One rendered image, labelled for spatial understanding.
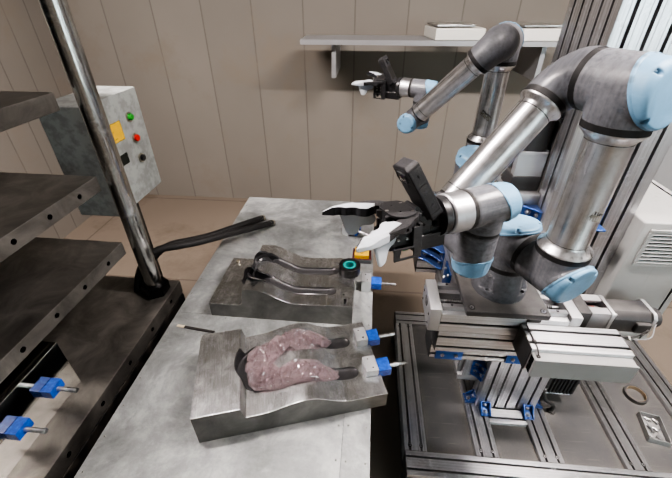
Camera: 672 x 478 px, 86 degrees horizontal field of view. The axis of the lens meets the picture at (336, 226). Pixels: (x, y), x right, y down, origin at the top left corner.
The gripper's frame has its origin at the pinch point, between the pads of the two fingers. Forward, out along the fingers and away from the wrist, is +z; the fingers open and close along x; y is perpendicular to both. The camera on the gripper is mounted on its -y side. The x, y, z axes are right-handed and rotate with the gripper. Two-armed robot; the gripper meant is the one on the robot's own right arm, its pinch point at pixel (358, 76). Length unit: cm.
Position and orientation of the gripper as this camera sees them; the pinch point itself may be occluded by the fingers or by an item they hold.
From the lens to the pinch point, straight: 173.0
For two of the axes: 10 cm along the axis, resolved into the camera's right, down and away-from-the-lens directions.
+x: 5.0, -5.8, 6.4
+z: -8.6, -2.7, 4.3
